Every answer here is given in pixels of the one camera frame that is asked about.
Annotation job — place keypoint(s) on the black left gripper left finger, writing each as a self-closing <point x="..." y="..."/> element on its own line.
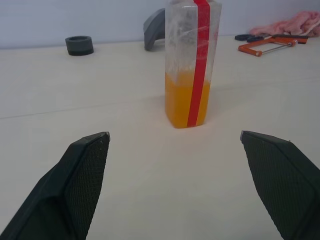
<point x="75" y="180"/>

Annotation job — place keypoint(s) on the orange hacksaw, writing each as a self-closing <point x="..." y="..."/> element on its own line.
<point x="250" y="50"/>

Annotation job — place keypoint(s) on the plastic bottle with orange liquid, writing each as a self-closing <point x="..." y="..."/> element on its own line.
<point x="175" y="107"/>

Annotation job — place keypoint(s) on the pink cloth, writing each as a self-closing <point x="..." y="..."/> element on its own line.
<point x="287" y="25"/>

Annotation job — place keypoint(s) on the gray curved plastic shell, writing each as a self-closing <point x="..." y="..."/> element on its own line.
<point x="150" y="30"/>

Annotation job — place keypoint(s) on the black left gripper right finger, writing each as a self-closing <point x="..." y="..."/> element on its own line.
<point x="287" y="180"/>

